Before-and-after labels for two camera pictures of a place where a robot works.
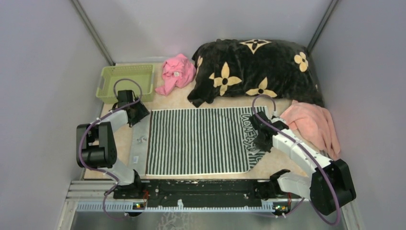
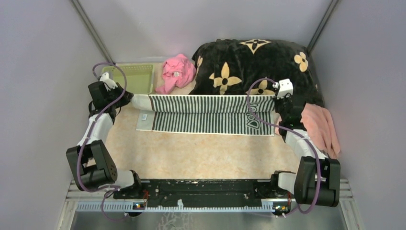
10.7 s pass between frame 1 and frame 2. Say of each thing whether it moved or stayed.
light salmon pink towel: stayed
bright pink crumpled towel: stayed
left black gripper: moved
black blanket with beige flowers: stayed
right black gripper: moved
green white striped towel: moved
